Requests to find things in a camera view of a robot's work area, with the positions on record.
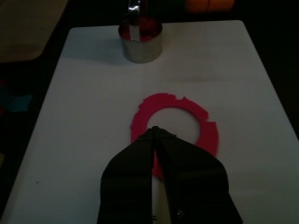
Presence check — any round metal dough cutter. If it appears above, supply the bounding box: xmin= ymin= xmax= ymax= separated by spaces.
xmin=116 ymin=0 xmax=164 ymax=64

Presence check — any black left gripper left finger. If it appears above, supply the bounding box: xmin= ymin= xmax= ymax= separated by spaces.
xmin=97 ymin=125 xmax=157 ymax=224

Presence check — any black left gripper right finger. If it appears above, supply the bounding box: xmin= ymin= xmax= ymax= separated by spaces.
xmin=153 ymin=125 xmax=242 ymax=224

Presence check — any pink dough ring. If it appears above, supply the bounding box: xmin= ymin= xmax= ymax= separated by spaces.
xmin=129 ymin=92 xmax=220 ymax=179

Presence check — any white cutting board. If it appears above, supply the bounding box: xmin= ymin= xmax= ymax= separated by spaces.
xmin=0 ymin=19 xmax=299 ymax=224

